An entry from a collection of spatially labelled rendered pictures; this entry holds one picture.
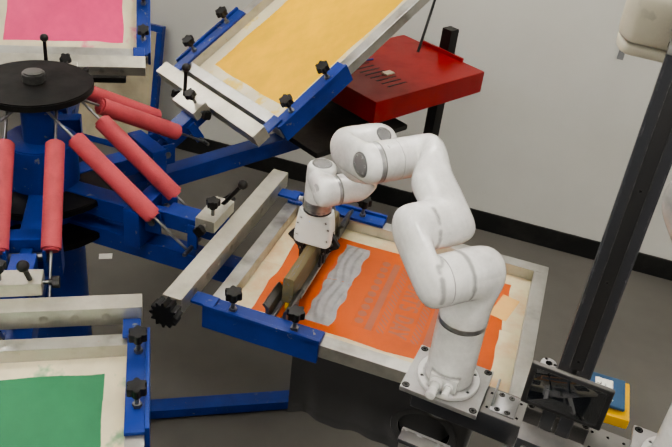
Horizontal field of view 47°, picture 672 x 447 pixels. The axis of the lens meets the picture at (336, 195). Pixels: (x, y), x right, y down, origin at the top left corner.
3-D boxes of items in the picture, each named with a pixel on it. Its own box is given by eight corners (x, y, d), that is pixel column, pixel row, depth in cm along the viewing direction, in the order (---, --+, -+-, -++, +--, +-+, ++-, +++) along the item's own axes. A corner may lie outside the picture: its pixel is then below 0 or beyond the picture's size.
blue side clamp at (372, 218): (384, 234, 234) (387, 215, 231) (380, 243, 230) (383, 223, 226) (292, 208, 241) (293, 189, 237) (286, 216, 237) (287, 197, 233)
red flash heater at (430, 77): (400, 56, 346) (404, 31, 339) (479, 95, 318) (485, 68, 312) (293, 82, 309) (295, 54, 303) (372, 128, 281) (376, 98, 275)
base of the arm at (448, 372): (465, 420, 147) (481, 360, 139) (403, 396, 151) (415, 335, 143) (485, 370, 160) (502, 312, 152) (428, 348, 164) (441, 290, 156)
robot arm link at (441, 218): (446, 108, 155) (363, 118, 146) (527, 277, 140) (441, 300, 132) (417, 147, 166) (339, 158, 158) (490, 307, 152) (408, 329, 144)
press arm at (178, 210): (229, 232, 218) (229, 217, 215) (219, 243, 213) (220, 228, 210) (173, 216, 221) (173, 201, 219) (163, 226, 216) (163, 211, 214)
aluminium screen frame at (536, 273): (545, 277, 222) (549, 267, 220) (520, 421, 174) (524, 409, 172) (289, 206, 239) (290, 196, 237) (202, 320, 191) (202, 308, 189)
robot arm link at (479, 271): (501, 328, 148) (520, 260, 139) (443, 345, 142) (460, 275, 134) (471, 297, 155) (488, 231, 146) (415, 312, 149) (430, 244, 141)
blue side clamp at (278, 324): (323, 350, 188) (325, 328, 185) (315, 363, 184) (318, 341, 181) (210, 314, 195) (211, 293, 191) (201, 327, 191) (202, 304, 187)
